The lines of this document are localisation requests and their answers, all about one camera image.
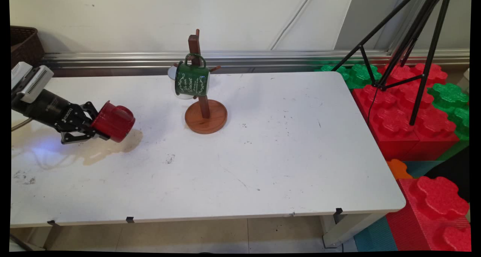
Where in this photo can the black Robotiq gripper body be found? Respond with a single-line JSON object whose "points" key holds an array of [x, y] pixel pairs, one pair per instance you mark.
{"points": [[60, 114]]}

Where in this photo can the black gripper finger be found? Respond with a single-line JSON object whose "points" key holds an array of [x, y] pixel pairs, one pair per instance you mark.
{"points": [[91, 110], [82, 136]]}

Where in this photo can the red enamel mug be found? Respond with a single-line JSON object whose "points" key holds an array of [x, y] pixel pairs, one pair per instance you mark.
{"points": [[116, 121]]}

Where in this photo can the Kinova robot arm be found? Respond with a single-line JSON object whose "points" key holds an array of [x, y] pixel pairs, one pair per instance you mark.
{"points": [[17, 107]]}

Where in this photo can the brown wicker basket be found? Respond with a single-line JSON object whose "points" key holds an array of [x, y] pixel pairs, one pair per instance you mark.
{"points": [[24, 43]]}

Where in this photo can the white enamel mug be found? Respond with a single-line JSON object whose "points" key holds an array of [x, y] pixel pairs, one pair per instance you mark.
{"points": [[172, 73]]}

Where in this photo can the black table clamp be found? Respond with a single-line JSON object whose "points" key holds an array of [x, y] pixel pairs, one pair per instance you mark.
{"points": [[52, 223], [130, 219], [338, 211]]}

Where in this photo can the green enamel mug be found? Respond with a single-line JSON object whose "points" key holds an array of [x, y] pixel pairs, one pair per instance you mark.
{"points": [[191, 80]]}

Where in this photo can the wooden mug tree stand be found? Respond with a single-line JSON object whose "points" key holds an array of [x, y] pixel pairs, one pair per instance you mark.
{"points": [[206, 120]]}

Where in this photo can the large green toy block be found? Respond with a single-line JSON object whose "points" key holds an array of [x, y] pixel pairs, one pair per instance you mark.
{"points": [[449, 95], [357, 74]]}

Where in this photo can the white metal table leg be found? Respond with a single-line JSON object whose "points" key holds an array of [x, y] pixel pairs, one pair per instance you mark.
{"points": [[349, 229]]}

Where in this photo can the large red toy block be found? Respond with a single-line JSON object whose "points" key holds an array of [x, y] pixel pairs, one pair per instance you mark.
{"points": [[398, 129], [432, 212]]}

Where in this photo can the teal foam floor mat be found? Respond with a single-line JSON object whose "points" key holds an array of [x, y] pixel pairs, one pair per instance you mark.
{"points": [[375, 236]]}

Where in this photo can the orange toy block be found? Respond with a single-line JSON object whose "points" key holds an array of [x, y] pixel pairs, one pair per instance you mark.
{"points": [[397, 168]]}

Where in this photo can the black tripod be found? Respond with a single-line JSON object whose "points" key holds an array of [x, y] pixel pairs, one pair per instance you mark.
{"points": [[429, 61]]}

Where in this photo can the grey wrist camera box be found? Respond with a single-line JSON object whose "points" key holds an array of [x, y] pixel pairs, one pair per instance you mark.
{"points": [[34, 82]]}

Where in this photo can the aluminium wall rail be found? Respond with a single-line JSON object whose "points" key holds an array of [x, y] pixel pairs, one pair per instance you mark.
{"points": [[263, 57]]}

